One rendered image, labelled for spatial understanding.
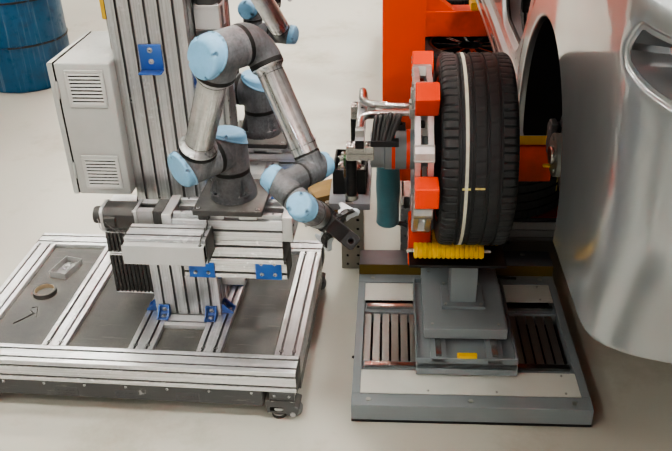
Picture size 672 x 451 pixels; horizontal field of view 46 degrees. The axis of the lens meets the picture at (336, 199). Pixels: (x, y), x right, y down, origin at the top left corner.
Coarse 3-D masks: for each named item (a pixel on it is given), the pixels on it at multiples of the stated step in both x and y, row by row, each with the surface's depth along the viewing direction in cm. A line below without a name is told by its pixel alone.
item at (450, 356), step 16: (416, 288) 321; (416, 304) 312; (416, 320) 303; (416, 336) 291; (512, 336) 289; (416, 352) 283; (432, 352) 283; (448, 352) 286; (464, 352) 286; (480, 352) 285; (496, 352) 280; (512, 352) 285; (416, 368) 283; (432, 368) 283; (448, 368) 282; (464, 368) 282; (480, 368) 281; (496, 368) 281; (512, 368) 280
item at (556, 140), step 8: (560, 120) 275; (552, 136) 264; (560, 136) 262; (552, 144) 267; (560, 144) 259; (560, 152) 259; (560, 160) 259; (552, 168) 266; (560, 168) 260; (552, 176) 267
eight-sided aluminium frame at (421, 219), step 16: (416, 64) 269; (416, 80) 256; (432, 80) 256; (416, 128) 247; (432, 128) 246; (416, 144) 245; (432, 144) 245; (416, 160) 245; (432, 160) 245; (416, 176) 248; (432, 176) 248; (416, 224) 266
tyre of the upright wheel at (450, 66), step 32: (448, 64) 252; (480, 64) 251; (512, 64) 252; (448, 96) 244; (480, 96) 243; (512, 96) 242; (448, 128) 240; (480, 128) 239; (512, 128) 239; (448, 160) 240; (480, 160) 240; (512, 160) 239; (448, 192) 243; (480, 192) 243; (512, 192) 242; (448, 224) 252; (480, 224) 251; (512, 224) 252
